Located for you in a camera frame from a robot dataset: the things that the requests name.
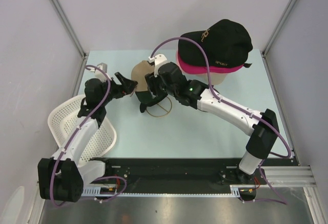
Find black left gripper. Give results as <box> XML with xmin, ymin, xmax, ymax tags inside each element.
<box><xmin>99</xmin><ymin>72</ymin><xmax>137</xmax><ymax>106</ymax></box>

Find beige cap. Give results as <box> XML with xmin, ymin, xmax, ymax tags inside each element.
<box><xmin>131</xmin><ymin>60</ymin><xmax>154</xmax><ymax>92</ymax></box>

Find green brim black cap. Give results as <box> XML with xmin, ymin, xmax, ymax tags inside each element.
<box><xmin>135</xmin><ymin>91</ymin><xmax>167</xmax><ymax>107</ymax></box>

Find magenta mesh cap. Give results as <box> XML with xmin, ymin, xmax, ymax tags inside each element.
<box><xmin>178</xmin><ymin>54</ymin><xmax>253</xmax><ymax>75</ymax></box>

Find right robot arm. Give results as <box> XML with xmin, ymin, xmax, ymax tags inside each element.
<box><xmin>145</xmin><ymin>62</ymin><xmax>279</xmax><ymax>184</ymax></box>

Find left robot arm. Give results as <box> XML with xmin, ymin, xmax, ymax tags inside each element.
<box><xmin>37</xmin><ymin>72</ymin><xmax>137</xmax><ymax>202</ymax></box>

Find black cap with gold lettering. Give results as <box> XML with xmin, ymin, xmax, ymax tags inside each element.
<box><xmin>139</xmin><ymin>103</ymin><xmax>148</xmax><ymax>113</ymax></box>

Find wooden mannequin head stand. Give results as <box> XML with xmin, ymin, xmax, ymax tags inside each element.
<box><xmin>205</xmin><ymin>72</ymin><xmax>228</xmax><ymax>89</ymax></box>

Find white plastic basket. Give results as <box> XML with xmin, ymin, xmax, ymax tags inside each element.
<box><xmin>48</xmin><ymin>94</ymin><xmax>117</xmax><ymax>167</ymax></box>

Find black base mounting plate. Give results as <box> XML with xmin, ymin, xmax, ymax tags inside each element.
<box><xmin>89</xmin><ymin>157</ymin><xmax>267</xmax><ymax>195</ymax></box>

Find gold wire hat stand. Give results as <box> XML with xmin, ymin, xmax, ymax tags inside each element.
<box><xmin>146</xmin><ymin>97</ymin><xmax>173</xmax><ymax>118</ymax></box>

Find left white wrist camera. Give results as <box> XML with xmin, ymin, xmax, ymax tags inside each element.
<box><xmin>86</xmin><ymin>63</ymin><xmax>112</xmax><ymax>83</ymax></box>

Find left aluminium frame post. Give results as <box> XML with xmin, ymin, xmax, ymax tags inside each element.
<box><xmin>49</xmin><ymin>0</ymin><xmax>86</xmax><ymax>59</ymax></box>

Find aluminium frame post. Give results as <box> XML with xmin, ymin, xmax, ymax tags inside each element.
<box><xmin>261</xmin><ymin>0</ymin><xmax>298</xmax><ymax>57</ymax></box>
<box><xmin>49</xmin><ymin>0</ymin><xmax>86</xmax><ymax>59</ymax></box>

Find white slotted cable duct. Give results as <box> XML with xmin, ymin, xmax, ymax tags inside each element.
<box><xmin>82</xmin><ymin>183</ymin><xmax>256</xmax><ymax>198</ymax></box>

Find right aluminium frame post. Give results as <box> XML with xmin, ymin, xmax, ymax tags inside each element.
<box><xmin>261</xmin><ymin>0</ymin><xmax>298</xmax><ymax>57</ymax></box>

